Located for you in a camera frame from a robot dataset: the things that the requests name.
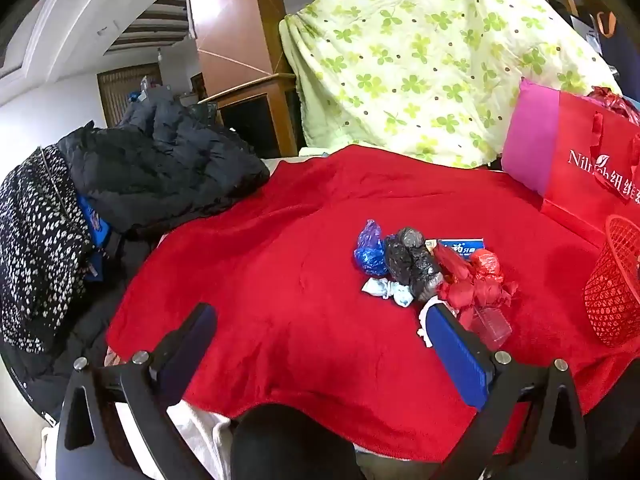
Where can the white bedsheet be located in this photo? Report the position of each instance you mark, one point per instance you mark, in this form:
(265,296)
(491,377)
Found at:
(200,430)

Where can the blue toothpaste box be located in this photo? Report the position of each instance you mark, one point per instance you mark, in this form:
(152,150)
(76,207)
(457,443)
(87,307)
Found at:
(460,247)

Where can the shiny red orange wrapper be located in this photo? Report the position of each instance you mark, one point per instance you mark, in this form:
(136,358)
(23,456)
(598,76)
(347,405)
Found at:
(487,264)

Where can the dark long coat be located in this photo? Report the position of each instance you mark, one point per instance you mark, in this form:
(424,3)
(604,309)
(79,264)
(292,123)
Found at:
(65,330)

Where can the red paper gift bag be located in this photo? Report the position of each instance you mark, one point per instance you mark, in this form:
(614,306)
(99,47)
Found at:
(590,185)

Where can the red crumpled plastic bag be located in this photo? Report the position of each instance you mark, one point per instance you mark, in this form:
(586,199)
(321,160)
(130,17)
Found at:
(465,295)

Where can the white crumpled paper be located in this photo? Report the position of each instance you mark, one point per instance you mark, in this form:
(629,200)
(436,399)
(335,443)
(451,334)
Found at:
(425,320)

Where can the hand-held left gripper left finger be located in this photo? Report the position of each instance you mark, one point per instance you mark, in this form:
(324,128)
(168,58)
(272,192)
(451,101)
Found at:
(192,340)

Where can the green clover print quilt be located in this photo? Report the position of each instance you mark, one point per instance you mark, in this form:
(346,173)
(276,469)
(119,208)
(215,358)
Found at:
(425,60)

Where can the blue plastic bag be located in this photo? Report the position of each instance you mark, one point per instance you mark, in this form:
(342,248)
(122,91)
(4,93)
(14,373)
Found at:
(370,250)

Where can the brown lattice door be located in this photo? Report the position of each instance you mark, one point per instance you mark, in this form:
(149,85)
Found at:
(120,95)

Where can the clear plastic bottle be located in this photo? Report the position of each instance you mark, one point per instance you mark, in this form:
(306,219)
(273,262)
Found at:
(492,330)

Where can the black puffer jacket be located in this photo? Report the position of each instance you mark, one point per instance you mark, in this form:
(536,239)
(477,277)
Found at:
(165,170)

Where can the blue printed cloth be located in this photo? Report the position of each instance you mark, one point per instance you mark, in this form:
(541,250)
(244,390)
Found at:
(92,230)

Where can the black plastic bag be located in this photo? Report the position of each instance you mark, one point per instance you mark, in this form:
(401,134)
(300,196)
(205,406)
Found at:
(407,265)

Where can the black white spotted garment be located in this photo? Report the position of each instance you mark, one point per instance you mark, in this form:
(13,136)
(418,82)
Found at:
(35,240)

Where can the white crumpled wrapper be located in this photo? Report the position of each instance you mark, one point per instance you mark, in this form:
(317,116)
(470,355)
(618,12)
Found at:
(380,287)

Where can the shiny red foil bundle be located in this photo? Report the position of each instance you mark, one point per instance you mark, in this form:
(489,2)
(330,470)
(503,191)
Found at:
(612,102)

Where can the red plastic mesh basket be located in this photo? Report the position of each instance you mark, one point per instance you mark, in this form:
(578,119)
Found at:
(615,290)

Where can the wooden column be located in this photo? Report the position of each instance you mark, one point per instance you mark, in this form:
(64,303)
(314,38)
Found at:
(235,25)

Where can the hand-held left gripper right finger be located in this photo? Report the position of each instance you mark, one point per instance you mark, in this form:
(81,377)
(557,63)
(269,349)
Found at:
(460,355)

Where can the red fleece blanket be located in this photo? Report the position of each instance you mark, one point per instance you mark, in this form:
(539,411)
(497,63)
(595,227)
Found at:
(280,260)

